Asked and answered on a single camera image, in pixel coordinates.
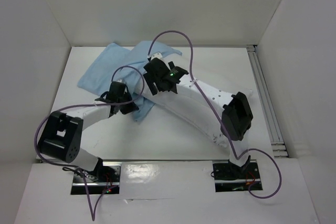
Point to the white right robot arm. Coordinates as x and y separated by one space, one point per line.
235 120

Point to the light blue pillowcase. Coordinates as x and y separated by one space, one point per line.
113 62

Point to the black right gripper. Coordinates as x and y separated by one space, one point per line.
153 80

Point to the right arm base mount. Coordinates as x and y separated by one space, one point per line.
227 180

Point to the white pillow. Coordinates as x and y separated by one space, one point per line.
190 105

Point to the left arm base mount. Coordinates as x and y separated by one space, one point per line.
108 181

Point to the aluminium rail frame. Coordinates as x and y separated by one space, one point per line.
276 139

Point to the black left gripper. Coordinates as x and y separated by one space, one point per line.
132 107

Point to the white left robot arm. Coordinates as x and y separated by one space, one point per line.
61 137

